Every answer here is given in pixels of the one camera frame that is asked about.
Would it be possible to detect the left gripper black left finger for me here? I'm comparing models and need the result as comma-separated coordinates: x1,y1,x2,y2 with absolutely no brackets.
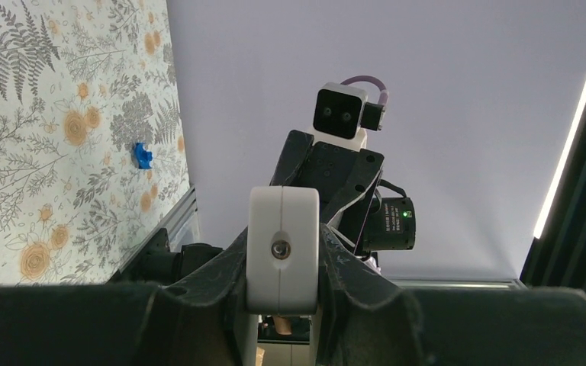
0,229,248,365

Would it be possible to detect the blue plastic piece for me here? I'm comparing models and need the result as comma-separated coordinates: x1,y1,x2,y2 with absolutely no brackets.
133,143,153,170

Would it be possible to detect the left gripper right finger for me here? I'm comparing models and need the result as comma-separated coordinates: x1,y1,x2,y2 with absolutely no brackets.
314,225,586,365

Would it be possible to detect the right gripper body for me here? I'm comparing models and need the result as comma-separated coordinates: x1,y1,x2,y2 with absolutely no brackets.
300,143,385,224

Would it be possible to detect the ceiling light strip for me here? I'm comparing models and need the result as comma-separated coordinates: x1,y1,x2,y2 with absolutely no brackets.
533,79,586,239

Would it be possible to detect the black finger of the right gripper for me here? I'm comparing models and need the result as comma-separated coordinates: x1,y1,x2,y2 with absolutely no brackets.
270,130,314,186

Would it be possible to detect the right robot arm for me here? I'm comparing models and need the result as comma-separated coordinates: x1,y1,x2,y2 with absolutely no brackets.
270,130,416,256

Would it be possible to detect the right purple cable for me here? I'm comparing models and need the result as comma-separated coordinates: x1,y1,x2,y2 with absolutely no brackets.
340,75,391,107

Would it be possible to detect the floral patterned mat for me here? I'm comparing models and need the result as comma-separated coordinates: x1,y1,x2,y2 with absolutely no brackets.
0,1,192,286

